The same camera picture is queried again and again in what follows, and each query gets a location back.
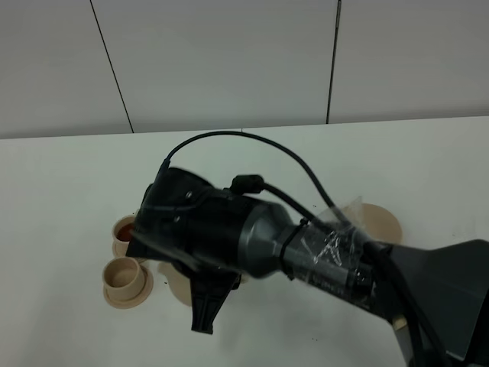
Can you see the near beige teacup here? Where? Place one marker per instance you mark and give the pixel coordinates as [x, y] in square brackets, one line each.
[123, 280]

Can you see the beige teapot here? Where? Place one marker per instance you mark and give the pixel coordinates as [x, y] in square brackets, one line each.
[179, 284]

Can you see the beige teacup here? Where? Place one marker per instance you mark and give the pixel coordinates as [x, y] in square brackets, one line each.
[121, 235]
[123, 280]

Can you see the beige teapot saucer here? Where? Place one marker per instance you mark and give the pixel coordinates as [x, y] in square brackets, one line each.
[378, 222]

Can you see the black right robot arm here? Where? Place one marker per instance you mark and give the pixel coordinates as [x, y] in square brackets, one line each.
[442, 294]

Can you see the far beige cup saucer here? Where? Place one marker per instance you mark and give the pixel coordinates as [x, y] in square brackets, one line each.
[130, 260]

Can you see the beige cup saucer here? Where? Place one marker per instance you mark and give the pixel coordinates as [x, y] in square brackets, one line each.
[137, 300]
[130, 260]

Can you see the far beige teacup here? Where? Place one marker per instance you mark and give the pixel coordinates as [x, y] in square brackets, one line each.
[121, 235]

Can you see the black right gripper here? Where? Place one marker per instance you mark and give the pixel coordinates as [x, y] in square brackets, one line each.
[186, 221]

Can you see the near beige cup saucer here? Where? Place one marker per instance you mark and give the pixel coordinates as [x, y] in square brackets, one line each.
[137, 300]

